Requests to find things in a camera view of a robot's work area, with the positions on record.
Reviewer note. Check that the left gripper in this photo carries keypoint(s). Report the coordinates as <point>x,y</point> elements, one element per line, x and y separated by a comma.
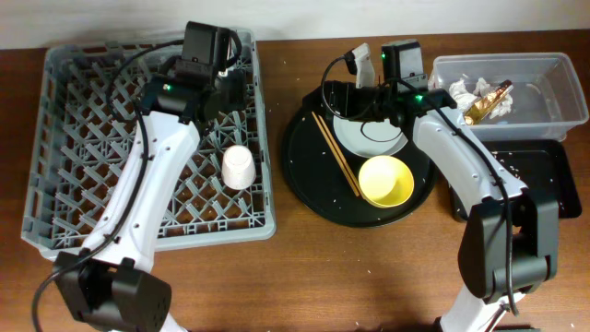
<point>238,88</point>

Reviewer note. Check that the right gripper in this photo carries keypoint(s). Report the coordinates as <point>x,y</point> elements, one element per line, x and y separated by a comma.
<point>348,92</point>

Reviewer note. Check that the white tissue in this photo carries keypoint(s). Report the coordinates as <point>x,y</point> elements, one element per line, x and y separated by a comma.
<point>483,88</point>
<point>461,96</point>

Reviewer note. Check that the grey round plate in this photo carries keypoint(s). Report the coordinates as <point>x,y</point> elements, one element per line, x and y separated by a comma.
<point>369,139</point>

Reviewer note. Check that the gold brown snack wrapper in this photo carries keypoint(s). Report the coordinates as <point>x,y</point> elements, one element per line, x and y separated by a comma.
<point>483,106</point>

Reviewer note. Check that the pink plastic cup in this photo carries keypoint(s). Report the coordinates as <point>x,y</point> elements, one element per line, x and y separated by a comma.
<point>238,170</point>

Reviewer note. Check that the yellow bowl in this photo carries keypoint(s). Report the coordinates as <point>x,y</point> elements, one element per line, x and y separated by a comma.
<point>386,181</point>

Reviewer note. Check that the food scraps and rice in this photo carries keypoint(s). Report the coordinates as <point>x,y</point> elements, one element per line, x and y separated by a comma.
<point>508,160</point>

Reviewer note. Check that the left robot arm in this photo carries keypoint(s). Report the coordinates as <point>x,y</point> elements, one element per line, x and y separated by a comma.
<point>108,284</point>

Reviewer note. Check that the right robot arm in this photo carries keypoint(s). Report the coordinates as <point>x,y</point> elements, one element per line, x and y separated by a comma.
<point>510,244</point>

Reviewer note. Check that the grey plastic dishwasher rack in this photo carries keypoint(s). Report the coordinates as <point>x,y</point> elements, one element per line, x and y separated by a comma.
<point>84,134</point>

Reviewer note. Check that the clear plastic waste bin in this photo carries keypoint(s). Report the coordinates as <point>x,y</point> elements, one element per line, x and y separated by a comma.
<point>548,99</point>

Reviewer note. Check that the round black serving tray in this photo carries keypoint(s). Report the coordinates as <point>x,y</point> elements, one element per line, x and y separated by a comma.
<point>313,174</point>

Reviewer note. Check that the black rectangular tray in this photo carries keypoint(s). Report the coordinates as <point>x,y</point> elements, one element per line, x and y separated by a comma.
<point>547,171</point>

